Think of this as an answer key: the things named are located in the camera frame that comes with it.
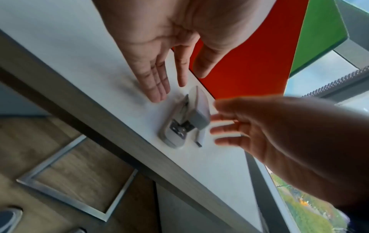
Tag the metal floor hatch frame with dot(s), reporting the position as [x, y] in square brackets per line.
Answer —
[77, 179]

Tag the grey stapler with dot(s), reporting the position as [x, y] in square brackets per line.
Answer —
[184, 118]

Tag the green paper sheet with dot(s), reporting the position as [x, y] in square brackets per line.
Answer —
[317, 38]

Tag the grey shoe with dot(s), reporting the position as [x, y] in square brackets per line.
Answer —
[10, 219]

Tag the person's right hand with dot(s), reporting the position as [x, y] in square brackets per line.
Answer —
[282, 132]

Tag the person's left hand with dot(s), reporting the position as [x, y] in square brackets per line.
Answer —
[173, 25]

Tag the red paper sheet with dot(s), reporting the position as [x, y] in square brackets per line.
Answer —
[253, 52]

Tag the person's right forearm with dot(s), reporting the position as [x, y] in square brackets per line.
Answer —
[337, 159]

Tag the dark sleeve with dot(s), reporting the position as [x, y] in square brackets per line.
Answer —
[353, 219]

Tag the grey beaded blind rail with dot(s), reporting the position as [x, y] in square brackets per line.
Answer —
[337, 82]

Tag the grey window frame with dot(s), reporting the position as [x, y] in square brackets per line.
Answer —
[356, 27]

